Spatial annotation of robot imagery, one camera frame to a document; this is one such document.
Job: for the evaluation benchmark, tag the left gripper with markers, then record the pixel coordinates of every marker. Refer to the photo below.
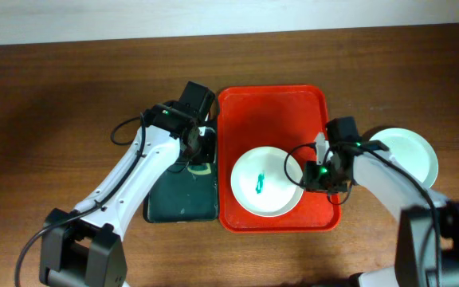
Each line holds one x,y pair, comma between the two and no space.
209,156

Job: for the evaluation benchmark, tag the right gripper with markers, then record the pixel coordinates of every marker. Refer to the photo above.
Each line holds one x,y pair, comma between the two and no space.
312,180

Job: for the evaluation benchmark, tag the green yellow sponge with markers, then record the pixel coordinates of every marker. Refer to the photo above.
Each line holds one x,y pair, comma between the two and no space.
203,169

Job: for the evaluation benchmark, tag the white plate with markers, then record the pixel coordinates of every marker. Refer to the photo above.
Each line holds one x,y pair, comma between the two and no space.
264,182

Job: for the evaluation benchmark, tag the light green plate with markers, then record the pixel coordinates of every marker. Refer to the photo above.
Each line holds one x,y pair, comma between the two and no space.
412,151

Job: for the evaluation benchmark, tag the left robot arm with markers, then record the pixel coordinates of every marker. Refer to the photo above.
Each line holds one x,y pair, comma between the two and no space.
84,247

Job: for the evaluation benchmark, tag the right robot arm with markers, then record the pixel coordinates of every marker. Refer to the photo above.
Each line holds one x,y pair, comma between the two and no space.
427,251

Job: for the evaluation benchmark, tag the black water tray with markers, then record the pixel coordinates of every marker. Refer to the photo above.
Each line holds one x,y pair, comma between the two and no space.
179,196

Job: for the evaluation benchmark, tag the red plastic tray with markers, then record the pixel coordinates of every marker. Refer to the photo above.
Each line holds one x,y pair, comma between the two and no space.
283,116

